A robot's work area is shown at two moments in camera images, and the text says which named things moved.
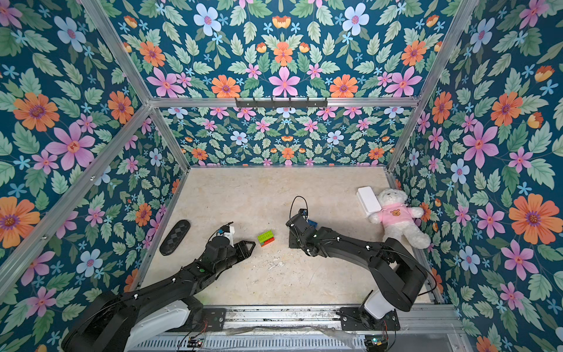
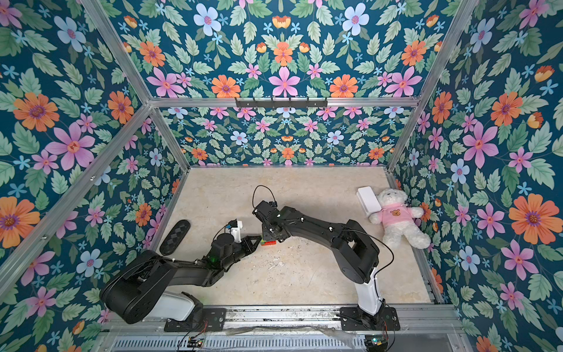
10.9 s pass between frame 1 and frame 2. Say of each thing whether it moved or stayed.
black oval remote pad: stayed
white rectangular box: stayed
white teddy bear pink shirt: stayed
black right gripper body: moved
